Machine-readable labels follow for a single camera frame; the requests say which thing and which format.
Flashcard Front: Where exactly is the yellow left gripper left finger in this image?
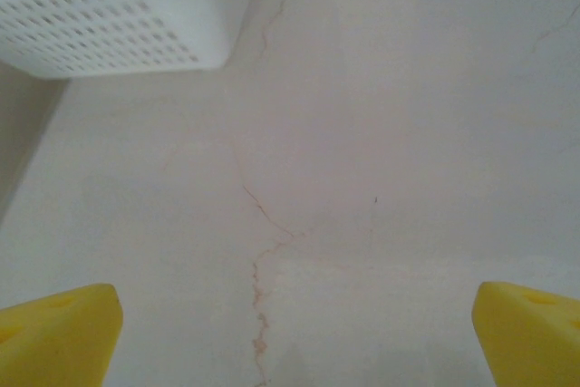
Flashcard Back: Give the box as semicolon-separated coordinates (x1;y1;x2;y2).
0;283;124;387

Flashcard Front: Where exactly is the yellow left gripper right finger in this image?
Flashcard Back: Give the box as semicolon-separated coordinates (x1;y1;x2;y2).
473;281;580;387

